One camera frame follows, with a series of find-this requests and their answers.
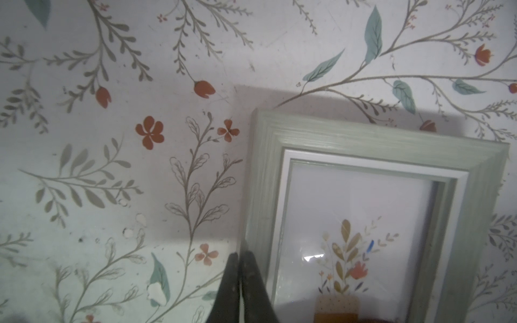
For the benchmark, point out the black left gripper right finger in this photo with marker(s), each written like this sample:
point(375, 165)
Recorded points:
point(257, 305)

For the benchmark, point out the brown cloth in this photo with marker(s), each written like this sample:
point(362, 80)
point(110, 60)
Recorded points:
point(344, 318)

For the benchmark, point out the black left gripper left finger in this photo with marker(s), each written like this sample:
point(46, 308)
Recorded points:
point(226, 308)

